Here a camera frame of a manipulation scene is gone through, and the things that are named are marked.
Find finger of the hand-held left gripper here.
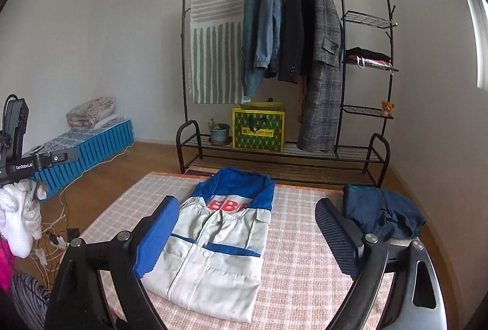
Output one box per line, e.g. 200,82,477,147
34,148,80,173

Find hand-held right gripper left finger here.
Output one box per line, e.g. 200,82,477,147
45,196,181,330

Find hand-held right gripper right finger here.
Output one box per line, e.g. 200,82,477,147
315,198,448,330

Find white and blue work jacket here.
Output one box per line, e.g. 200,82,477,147
142,167,276,324

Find person's left forearm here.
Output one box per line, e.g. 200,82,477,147
0,238,16,292

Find black metal clothes rack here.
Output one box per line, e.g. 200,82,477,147
176,0,399,187

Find folded clothes stack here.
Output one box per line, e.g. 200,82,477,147
346,46,393,69

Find person's left hand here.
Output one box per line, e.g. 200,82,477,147
0,179,47,258

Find patterned bench sheet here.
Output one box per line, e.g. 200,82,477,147
25,116,130,160

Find blue slatted pallet bench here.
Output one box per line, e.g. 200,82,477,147
32,119,135,201

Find pink checkered blanket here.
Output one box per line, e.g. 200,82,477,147
76,172,431,330

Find dark blue jeans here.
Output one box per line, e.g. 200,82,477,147
342,183,427,241

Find folded floral quilt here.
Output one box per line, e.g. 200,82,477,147
66,97,117,130

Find small potted plant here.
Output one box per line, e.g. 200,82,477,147
208,118,231,146

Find yellow green patterned bag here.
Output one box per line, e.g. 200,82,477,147
232,99,286,154

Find person's striped trouser leg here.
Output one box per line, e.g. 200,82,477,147
9,272,52,330

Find grey plaid coat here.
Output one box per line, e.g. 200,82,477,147
296,0,344,153

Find green striped white cloth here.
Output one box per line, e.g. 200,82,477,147
189,0,253,105

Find black coat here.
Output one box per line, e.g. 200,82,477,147
278,0,316,85

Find teal denim jacket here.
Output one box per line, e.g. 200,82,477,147
241,0,267,98

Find blue denim jacket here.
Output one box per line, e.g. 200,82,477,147
255,0,286,79

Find white cable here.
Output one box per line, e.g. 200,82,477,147
34,187,72,288

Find white window frame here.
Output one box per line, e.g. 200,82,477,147
474,0,488,91

